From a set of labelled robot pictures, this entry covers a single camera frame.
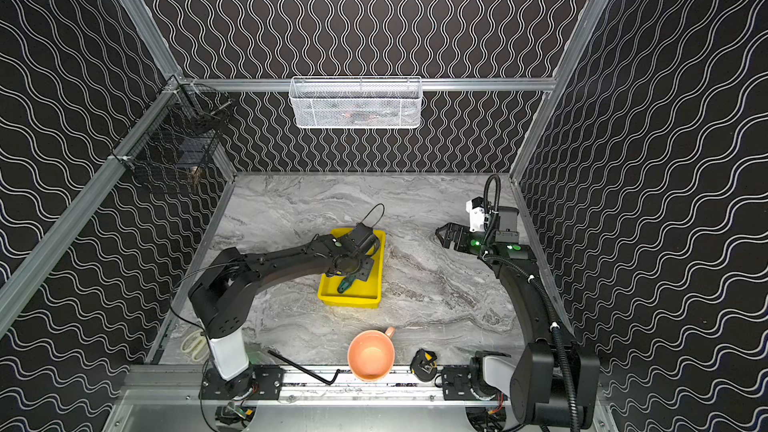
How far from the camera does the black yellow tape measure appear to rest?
756mm

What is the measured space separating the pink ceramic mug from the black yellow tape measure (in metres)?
0.06

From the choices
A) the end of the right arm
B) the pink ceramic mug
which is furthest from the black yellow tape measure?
the end of the right arm

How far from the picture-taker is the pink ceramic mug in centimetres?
74

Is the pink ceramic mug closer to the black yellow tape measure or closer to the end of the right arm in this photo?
the black yellow tape measure
